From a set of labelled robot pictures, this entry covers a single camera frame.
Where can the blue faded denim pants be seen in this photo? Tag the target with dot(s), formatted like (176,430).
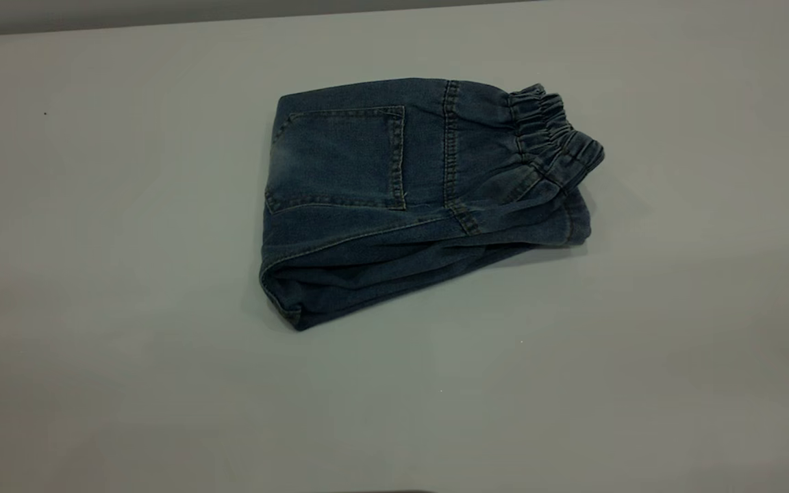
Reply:
(381,192)

